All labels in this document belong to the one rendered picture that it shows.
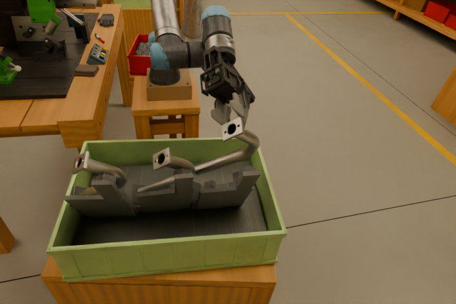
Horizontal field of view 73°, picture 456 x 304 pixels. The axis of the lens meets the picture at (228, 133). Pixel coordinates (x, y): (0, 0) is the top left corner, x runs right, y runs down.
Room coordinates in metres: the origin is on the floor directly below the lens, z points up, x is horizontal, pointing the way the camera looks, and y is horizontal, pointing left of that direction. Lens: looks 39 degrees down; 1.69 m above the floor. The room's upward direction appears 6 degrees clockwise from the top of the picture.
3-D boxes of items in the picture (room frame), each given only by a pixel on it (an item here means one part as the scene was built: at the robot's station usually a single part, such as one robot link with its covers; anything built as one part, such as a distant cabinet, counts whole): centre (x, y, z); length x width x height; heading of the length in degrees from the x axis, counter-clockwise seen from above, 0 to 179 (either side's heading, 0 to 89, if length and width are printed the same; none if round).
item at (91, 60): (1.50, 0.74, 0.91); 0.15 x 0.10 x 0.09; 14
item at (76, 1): (1.72, 1.00, 1.11); 0.39 x 0.16 x 0.03; 104
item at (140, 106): (1.32, 0.34, 0.83); 0.32 x 0.32 x 0.04; 14
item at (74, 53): (1.62, 1.08, 0.89); 1.10 x 0.42 x 0.02; 14
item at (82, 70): (1.34, 0.73, 0.91); 0.10 x 0.08 x 0.03; 94
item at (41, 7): (1.56, 1.00, 1.17); 0.13 x 0.12 x 0.20; 14
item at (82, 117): (1.68, 0.81, 0.82); 1.50 x 0.14 x 0.15; 14
